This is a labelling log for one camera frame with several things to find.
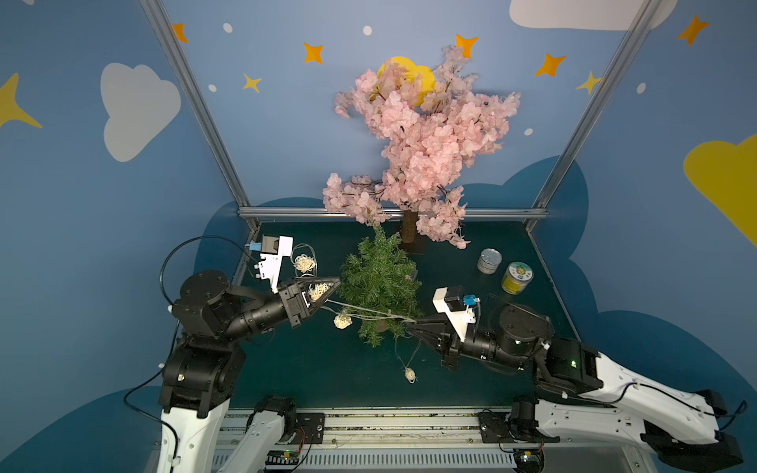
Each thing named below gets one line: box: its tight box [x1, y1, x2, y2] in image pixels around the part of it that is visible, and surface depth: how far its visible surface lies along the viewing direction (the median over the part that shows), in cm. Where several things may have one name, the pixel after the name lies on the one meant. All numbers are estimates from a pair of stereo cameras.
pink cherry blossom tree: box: [322, 46, 521, 250], surface depth 78 cm
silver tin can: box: [477, 247, 503, 275], surface depth 106 cm
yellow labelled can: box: [500, 261, 534, 296], surface depth 100 cm
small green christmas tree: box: [338, 224, 423, 348], surface depth 71 cm
